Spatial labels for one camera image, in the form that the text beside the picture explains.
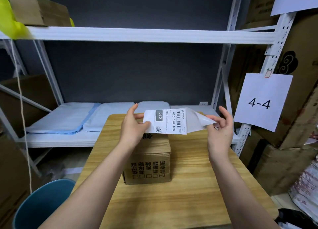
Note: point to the person's left hand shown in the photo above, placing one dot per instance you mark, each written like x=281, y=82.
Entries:
x=131, y=133

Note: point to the person's right hand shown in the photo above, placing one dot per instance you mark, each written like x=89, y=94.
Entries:
x=221, y=139

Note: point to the person's left thumb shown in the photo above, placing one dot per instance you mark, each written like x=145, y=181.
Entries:
x=146, y=126

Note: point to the person's right thumb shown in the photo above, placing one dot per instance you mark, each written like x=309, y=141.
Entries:
x=212, y=118

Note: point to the white label backing paper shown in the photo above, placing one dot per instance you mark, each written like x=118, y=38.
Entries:
x=198, y=120

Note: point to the white printed shipping label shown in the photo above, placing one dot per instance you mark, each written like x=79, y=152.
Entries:
x=169, y=122

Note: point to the person's right forearm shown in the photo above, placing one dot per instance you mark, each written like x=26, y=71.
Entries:
x=236, y=189

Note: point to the person's left forearm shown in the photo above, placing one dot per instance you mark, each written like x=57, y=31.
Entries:
x=99, y=184

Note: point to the flat white folded packet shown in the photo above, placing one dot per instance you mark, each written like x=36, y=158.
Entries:
x=198, y=109

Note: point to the small brown cardboard box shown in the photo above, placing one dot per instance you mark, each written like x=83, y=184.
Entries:
x=149, y=159

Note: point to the wide white folded packet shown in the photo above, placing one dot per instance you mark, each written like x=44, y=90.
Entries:
x=106, y=117

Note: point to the white paper shelf sign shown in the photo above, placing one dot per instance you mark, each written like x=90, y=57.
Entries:
x=263, y=102

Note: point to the plain dark cardboard box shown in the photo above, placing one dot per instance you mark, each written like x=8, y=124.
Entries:
x=246, y=69

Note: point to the small red bordered sticker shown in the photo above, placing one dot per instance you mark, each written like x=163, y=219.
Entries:
x=267, y=74

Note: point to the blue and white folded packet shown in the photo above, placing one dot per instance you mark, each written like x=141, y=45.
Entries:
x=62, y=118

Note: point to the worn low cardboard box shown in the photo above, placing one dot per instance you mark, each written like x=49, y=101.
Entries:
x=280, y=169

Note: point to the white metal shelf rack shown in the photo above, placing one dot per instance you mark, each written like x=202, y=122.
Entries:
x=149, y=35

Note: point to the large cardboard box swirl print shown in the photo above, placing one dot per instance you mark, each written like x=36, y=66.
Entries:
x=303, y=69

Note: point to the white bag with red print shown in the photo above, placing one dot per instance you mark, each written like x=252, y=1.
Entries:
x=306, y=189

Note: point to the large shaded cardboard box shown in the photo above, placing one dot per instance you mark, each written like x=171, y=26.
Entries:
x=27, y=102

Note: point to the cardboard box with black print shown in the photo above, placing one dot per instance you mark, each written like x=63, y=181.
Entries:
x=260, y=6

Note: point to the black bag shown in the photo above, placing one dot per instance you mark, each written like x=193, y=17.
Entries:
x=295, y=217

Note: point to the blue plastic bin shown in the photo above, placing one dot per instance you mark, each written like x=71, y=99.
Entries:
x=42, y=206

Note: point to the tall brown cardboard box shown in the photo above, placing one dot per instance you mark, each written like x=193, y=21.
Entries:
x=12, y=179

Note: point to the open brown cardboard box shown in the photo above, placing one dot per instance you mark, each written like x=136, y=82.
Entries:
x=39, y=10

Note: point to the yellow plastic sheet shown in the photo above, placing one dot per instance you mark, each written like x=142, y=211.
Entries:
x=11, y=22

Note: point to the white wall socket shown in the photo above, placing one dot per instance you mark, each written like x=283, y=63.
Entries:
x=203, y=103

